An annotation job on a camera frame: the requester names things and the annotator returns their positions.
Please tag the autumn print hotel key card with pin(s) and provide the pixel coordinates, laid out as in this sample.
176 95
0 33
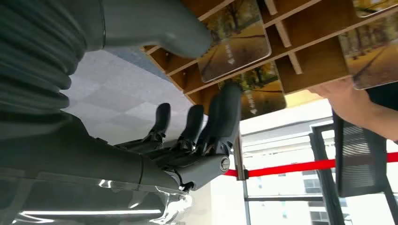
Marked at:
239 52
264 93
373 7
373 62

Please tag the chrome stanchion post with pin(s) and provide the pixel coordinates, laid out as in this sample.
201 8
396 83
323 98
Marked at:
238 155

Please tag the wooden card holder rack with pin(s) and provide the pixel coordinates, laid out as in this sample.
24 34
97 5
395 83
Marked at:
311 62

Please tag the black mesh office chair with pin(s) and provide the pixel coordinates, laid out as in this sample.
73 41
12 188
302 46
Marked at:
357 161

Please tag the person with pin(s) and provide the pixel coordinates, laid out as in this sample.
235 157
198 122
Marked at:
382 121

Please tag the clear plastic film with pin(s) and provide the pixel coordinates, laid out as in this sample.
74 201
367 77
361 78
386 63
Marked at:
93 202

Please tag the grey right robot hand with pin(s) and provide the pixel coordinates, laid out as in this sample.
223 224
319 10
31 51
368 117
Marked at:
93 155

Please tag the red barrier belt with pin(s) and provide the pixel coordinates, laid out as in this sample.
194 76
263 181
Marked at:
230 173
295 167

